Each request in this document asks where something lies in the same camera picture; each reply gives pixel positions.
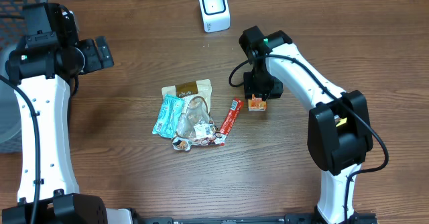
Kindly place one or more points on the orange Kleenex tissue box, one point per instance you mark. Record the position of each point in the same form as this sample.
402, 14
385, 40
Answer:
256, 104

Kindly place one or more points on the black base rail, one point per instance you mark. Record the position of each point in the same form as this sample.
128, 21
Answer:
228, 220

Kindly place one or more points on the red snack stick packet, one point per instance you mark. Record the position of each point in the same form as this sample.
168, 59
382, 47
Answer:
231, 116

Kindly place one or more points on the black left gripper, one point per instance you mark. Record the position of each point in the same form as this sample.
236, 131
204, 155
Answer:
93, 62

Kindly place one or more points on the white barcode scanner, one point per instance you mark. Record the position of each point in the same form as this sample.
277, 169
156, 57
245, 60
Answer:
215, 15

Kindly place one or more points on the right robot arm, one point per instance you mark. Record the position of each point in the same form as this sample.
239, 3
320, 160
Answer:
338, 137

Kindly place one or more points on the brown snack pouch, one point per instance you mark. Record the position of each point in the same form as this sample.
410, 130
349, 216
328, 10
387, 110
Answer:
195, 125

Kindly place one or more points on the teal Kleenex tissue pack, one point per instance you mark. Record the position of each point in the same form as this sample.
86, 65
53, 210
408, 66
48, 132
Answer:
168, 116

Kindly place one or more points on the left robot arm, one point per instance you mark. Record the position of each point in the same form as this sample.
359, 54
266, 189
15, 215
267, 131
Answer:
44, 72

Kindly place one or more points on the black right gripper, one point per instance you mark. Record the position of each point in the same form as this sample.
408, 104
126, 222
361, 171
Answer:
275, 92

